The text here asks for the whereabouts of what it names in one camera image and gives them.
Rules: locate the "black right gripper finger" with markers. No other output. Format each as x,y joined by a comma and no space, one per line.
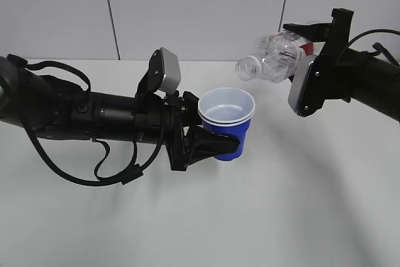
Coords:
315,33

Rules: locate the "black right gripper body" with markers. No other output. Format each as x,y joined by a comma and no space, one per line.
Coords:
335,37

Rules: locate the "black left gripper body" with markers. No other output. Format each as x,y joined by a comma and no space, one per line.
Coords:
162,122

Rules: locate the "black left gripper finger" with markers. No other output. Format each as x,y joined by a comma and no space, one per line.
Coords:
203,144
190,103

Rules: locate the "blue paper cup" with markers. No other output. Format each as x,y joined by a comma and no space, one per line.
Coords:
227,111

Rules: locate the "clear Wahaha water bottle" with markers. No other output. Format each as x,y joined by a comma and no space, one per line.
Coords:
274,57

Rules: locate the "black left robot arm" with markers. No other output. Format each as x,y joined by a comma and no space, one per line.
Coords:
57,109

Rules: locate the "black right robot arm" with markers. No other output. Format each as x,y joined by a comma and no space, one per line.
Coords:
339,72

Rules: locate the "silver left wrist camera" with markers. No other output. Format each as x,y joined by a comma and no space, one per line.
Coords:
163,73

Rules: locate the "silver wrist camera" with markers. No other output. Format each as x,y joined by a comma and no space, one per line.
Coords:
314,82
163,73

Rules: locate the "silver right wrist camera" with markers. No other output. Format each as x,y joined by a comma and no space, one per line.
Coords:
314,82

